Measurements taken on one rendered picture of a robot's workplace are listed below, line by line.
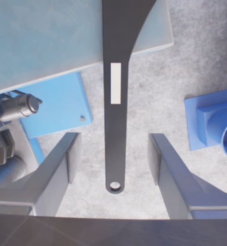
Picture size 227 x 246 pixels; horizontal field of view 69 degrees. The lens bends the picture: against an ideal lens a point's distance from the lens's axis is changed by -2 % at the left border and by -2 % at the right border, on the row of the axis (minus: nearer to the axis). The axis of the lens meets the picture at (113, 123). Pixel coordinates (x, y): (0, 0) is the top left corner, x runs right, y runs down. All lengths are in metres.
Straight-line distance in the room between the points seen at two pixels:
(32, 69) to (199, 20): 1.30
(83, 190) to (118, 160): 1.45
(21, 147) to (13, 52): 1.23
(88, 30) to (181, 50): 1.17
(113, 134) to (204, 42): 1.26
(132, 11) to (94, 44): 0.06
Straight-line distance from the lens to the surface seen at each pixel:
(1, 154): 1.06
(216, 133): 1.26
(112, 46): 0.22
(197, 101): 1.43
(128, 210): 1.82
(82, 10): 0.24
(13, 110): 0.92
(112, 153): 0.25
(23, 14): 0.26
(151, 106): 1.34
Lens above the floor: 1.29
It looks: 73 degrees down
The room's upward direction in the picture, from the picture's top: 175 degrees counter-clockwise
